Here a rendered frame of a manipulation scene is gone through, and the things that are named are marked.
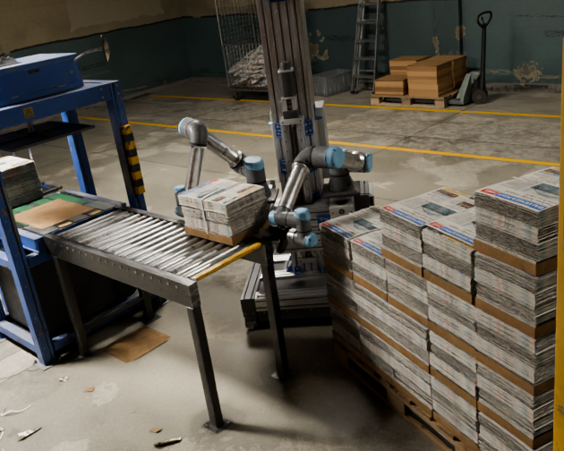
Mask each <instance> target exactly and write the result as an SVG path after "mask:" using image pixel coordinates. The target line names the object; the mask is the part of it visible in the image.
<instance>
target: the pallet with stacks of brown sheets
mask: <svg viewBox="0 0 564 451"><path fill-rule="evenodd" d="M389 69H390V75H386V76H383V77H381V78H379V79H377V80H375V81H374V82H375V94H372V95H371V105H375V106H411V107H431V108H446V107H448V99H450V98H456V97H457V94H458V92H459V90H460V88H461V85H462V83H463V80H464V78H465V77H466V74H467V71H466V55H436V56H434V57H431V56H430V55H403V56H400V57H398V58H395V59H392V60H389ZM382 98H384V99H385V100H387V98H401V99H402V103H385V102H382ZM414 98H424V99H434V101H435V105H425V104H415V103H414Z"/></svg>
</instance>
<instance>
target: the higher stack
mask: <svg viewBox="0 0 564 451"><path fill-rule="evenodd" d="M514 178H515V179H514ZM559 195H560V168H559V167H555V166H552V167H548V168H544V169H542V170H538V171H535V172H532V173H530V174H525V175H523V176H521V177H519V178H517V177H515V176H513V177H512V180H508V181H505V182H502V183H496V184H493V185H490V186H487V187H484V188H482V189H480V190H477V191H474V207H475V212H474V213H475V216H476V219H475V224H476V227H475V231H476V236H475V237H474V238H475V240H478V241H480V242H482V243H486V244H488V245H490V246H492V247H494V248H497V249H499V250H501V251H505V252H507V253H509V254H511V255H514V256H516V257H519V258H520V259H523V260H527V261H529V262H531V263H534V264H535V271H536V264H538V263H541V262H543V261H546V260H549V259H552V258H554V257H557V256H558V232H559ZM474 255H475V258H474V259H475V267H474V268H475V270H474V272H475V274H474V275H475V278H474V281H476V283H477V287H476V290H477V295H476V296H477V298H479V299H481V300H482V301H484V302H487V303H489V304H490V305H492V306H493V307H495V308H497V309H499V310H501V311H504V312H505V313H507V314H508V315H510V316H512V317H514V318H516V319H518V320H520V321H522V322H524V323H526V324H527V325H529V326H531V327H533V328H534V332H535V328H537V327H539V326H541V325H543V324H545V323H547V322H550V321H552V320H554V319H556V308H557V270H558V268H555V269H553V270H551V271H548V272H546V273H543V274H541V275H539V276H537V277H535V276H533V275H531V274H528V273H526V272H525V271H523V270H520V269H518V268H514V267H512V266H510V265H508V264H506V263H504V262H502V261H499V260H496V259H494V258H492V257H490V256H487V255H485V254H483V253H480V252H479V251H478V252H476V253H475V254H474ZM475 316H476V321H477V324H476V325H477V335H476V340H475V342H476V349H477V352H478V353H481V354H482V355H484V356H486V357H487V358H489V359H491V360H492V361H494V362H496V363H498V364H499V365H500V366H502V367H503V368H505V369H507V370H509V371H510V372H512V373H513V374H515V375H517V376H518V377H520V378H521V379H523V380H524V381H526V382H527V383H529V384H530V385H532V386H534V387H535V386H537V385H539V384H541V383H543V382H544V381H545V380H547V379H550V378H552V377H554V376H555V345H556V329H555V330H553V331H552V332H550V333H548V334H545V335H543V336H540V337H538V338H536V339H533V338H532V337H530V336H528V335H526V334H524V333H523V332H521V331H519V330H517V329H515V328H513V327H511V326H510V325H508V324H506V323H504V322H503V321H501V320H499V319H496V318H494V317H493V316H492V315H490V314H488V313H486V312H484V311H482V310H480V309H478V308H477V309H476V311H475ZM477 365H478V366H477V368H478V371H477V372H478V374H477V382H478V384H477V386H478V387H479V389H480V390H479V391H480V392H479V396H480V397H479V402H480V403H482V404H484V405H485V406H486V407H488V408H489V409H491V410H492V411H493V412H495V413H496V414H498V415H499V417H501V418H502V419H503V420H505V421H507V422H508V423H509V424H511V425H512V426H513V427H515V428H516V429H518V430H519V431H521V432H522V433H524V434H525V435H527V436H528V437H529V438H530V439H532V440H534V439H536V438H539V437H540V436H542V435H544V434H546V433H548V432H550V431H552V430H553V421H554V387H552V388H550V389H548V390H546V391H544V392H542V393H541V394H539V395H537V396H532V395H530V394H529V393H527V392H526V391H525V390H523V389H522V388H520V387H518V386H516V385H515V384H513V383H512V382H510V381H508V380H507V379H505V378H503V377H502V376H501V375H499V374H498V373H496V372H495V371H493V370H491V369H489V368H488V367H486V366H485V365H483V364H482V363H480V362H477ZM478 414H479V416H478V417H479V423H480V432H481V433H480V434H479V444H480V445H479V448H480V449H481V450H482V451H553V439H552V440H550V441H548V442H546V443H544V444H542V445H541V446H539V447H537V448H535V449H532V448H531V447H529V446H528V445H526V444H525V443H523V442H522V441H521V440H519V439H518V438H516V437H515V436H514V435H512V434H511V433H509V432H508V431H507V430H505V429H504V428H502V427H501V426H500V425H499V424H498V423H496V422H495V421H493V420H492V419H491V418H489V417H488V416H486V415H485V414H484V413H482V412H479V413H478Z"/></svg>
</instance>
